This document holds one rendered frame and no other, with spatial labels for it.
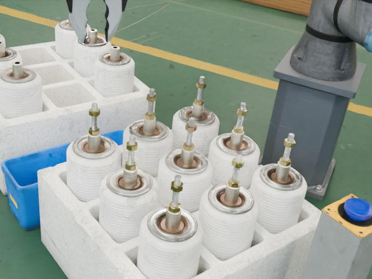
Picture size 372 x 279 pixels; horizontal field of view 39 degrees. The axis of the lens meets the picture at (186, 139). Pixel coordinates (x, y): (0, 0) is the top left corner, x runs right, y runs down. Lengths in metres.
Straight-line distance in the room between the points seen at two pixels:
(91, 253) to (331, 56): 0.66
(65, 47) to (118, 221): 0.71
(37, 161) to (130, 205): 0.40
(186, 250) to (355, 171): 0.81
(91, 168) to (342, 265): 0.43
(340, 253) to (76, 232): 0.43
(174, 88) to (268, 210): 0.88
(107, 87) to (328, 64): 0.51
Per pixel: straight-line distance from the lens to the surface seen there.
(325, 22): 1.18
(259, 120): 1.60
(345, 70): 1.21
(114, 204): 0.83
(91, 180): 0.92
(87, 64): 1.35
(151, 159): 0.97
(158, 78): 1.77
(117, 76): 1.24
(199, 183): 0.89
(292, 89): 1.21
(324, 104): 1.21
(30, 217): 1.12
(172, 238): 0.76
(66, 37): 1.44
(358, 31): 1.08
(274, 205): 0.90
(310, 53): 1.20
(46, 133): 1.19
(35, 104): 1.18
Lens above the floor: 0.77
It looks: 32 degrees down
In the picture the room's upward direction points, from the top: 7 degrees clockwise
